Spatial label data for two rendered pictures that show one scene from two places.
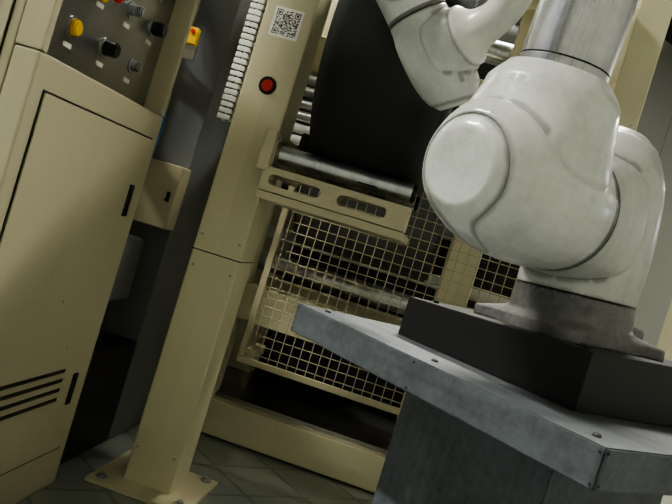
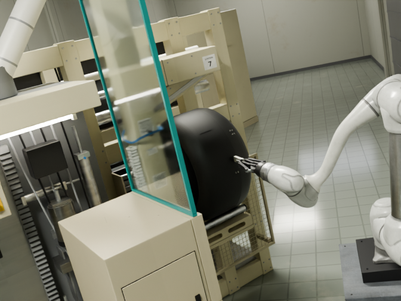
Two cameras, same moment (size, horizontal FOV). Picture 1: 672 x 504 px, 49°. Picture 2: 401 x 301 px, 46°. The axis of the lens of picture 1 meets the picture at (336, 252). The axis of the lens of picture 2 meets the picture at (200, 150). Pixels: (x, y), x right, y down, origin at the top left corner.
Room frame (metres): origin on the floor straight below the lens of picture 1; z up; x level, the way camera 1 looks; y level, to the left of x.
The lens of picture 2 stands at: (-0.13, 1.51, 1.95)
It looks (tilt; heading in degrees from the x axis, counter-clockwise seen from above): 15 degrees down; 323
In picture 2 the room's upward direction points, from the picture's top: 13 degrees counter-clockwise
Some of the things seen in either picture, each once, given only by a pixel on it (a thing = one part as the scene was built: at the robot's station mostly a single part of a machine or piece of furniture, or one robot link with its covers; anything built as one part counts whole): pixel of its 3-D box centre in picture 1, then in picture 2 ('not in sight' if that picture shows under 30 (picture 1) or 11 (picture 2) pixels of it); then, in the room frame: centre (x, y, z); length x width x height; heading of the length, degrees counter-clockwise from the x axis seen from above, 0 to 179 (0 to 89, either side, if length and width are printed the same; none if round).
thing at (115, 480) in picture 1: (155, 478); not in sight; (1.92, 0.28, 0.01); 0.27 x 0.27 x 0.02; 82
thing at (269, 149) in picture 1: (284, 160); not in sight; (1.93, 0.20, 0.90); 0.40 x 0.03 x 0.10; 172
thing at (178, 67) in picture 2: not in sight; (165, 70); (2.19, -0.14, 1.71); 0.61 x 0.25 x 0.15; 82
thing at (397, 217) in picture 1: (335, 199); (222, 230); (1.77, 0.04, 0.83); 0.36 x 0.09 x 0.06; 82
